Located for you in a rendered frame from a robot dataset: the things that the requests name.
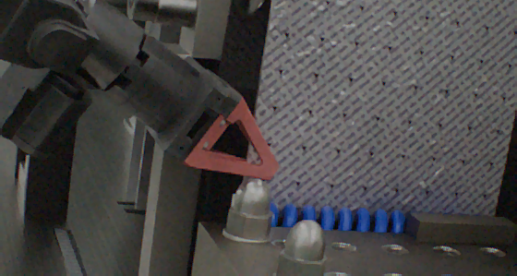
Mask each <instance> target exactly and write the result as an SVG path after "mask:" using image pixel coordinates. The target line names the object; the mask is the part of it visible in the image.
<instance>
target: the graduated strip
mask: <svg viewBox="0 0 517 276"><path fill-rule="evenodd" d="M53 230H54V236H55V239H56V242H57V244H58V247H59V251H60V254H61V257H62V260H63V262H64V265H65V269H66V273H67V276H90V275H89V273H88V270H87V267H86V265H85V263H84V260H83V257H82V256H81V253H80V251H79V250H78V246H77V243H76V240H75V237H74V235H73V233H72V230H67V229H53Z"/></svg>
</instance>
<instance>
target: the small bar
mask: <svg viewBox="0 0 517 276"><path fill-rule="evenodd" d="M516 229H517V225H516V224H514V223H513V222H512V221H510V220H509V219H506V218H504V217H493V216H481V215H478V216H469V215H457V214H446V215H445V214H434V213H421V212H410V213H409V218H408V223H407V225H406V228H405V232H406V233H407V234H408V235H409V236H410V237H412V238H413V239H414V240H415V241H416V242H421V243H429V242H436V243H450V244H456V243H463V244H477V245H481V244H489V245H503V246H505V245H513V240H514V236H515V233H516Z"/></svg>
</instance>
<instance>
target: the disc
mask: <svg viewBox="0 0 517 276"><path fill-rule="evenodd" d="M268 1H269V0H234V2H235V5H236V7H237V9H238V10H239V12H240V13H241V14H243V15H245V16H250V17H251V16H254V15H256V14H257V13H258V12H259V11H260V10H261V9H262V8H263V7H264V6H265V5H266V4H267V2H268Z"/></svg>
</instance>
